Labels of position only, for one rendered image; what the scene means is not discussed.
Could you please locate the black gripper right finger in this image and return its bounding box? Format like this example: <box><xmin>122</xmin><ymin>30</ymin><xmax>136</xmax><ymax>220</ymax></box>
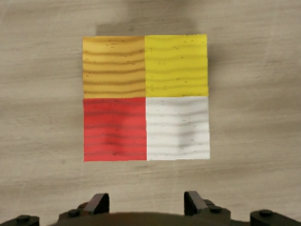
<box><xmin>184</xmin><ymin>191</ymin><xmax>301</xmax><ymax>226</ymax></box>

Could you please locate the red square block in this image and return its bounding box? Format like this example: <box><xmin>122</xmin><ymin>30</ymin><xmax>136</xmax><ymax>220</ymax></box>
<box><xmin>83</xmin><ymin>97</ymin><xmax>147</xmax><ymax>162</ymax></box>

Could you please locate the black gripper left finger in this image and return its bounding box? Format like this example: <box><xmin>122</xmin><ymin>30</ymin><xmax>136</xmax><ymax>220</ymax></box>
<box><xmin>0</xmin><ymin>193</ymin><xmax>110</xmax><ymax>226</ymax></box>

